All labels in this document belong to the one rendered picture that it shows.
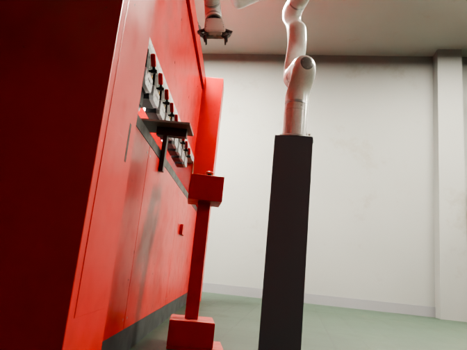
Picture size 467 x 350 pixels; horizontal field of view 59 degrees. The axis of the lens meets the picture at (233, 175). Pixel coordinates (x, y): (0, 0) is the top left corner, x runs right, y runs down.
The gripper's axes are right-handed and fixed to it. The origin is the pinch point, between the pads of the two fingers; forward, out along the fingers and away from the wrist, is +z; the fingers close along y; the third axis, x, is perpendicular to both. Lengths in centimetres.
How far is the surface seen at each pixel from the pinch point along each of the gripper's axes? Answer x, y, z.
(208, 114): -191, -8, -137
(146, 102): -37, 35, 2
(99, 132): 56, 32, 106
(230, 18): -189, -44, -304
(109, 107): 56, 31, 99
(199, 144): -204, 2, -108
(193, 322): -64, 14, 111
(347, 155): -301, -199, -166
